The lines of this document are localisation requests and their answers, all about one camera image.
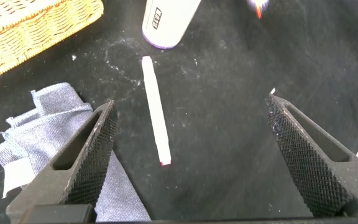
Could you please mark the grey towel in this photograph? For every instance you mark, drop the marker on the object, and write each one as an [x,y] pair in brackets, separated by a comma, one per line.
[51,105]

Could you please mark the orange sausage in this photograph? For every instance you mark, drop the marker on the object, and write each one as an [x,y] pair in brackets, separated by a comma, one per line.
[258,7]

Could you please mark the white marker pen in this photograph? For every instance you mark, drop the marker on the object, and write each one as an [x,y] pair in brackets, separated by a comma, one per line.
[156,112]

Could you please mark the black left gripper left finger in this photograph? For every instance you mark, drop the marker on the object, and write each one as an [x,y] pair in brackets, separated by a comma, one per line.
[82,161]

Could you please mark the wicker basket with daily items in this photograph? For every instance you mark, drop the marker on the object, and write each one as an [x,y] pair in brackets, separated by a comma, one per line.
[26,31]

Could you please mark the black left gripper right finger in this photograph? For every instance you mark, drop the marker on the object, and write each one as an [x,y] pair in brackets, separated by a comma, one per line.
[315,161]

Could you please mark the purple trash bag roll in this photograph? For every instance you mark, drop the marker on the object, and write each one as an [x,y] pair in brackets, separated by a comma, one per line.
[166,21]

